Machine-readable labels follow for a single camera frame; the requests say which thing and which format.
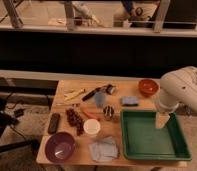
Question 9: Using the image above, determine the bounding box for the light blue towel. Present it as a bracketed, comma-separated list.
[89, 136, 119, 162]

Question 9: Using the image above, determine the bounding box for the purple bowl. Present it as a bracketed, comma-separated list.
[45, 132, 76, 163]

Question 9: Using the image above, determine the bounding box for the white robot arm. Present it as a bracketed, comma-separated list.
[154, 66, 197, 129]

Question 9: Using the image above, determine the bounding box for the red bowl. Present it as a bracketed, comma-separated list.
[138, 79, 159, 97]

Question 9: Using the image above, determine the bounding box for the green plastic tray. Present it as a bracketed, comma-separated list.
[120, 110, 192, 161]

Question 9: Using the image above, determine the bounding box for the blue sponge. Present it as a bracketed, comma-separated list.
[121, 96, 139, 106]

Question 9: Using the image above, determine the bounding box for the small dark round object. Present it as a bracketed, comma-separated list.
[103, 106, 114, 120]

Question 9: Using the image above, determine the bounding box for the white cup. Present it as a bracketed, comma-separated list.
[83, 119, 101, 137]

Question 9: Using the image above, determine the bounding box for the orange carrot toy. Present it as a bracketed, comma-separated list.
[82, 110, 100, 121]

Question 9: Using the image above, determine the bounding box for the wooden table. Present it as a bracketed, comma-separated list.
[36, 79, 188, 168]

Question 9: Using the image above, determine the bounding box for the bunch of dark grapes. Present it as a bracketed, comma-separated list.
[66, 108, 84, 136]

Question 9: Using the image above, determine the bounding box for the yellow banana toy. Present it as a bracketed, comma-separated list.
[64, 89, 85, 101]

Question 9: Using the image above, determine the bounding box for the black remote control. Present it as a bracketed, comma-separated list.
[48, 113, 60, 134]

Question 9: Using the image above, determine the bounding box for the person in background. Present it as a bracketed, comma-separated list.
[113, 0, 159, 27]

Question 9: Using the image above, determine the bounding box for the black tripod stand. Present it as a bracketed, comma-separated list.
[0, 98, 39, 153]

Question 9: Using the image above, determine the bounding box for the black handled brush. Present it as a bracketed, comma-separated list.
[82, 87, 101, 101]

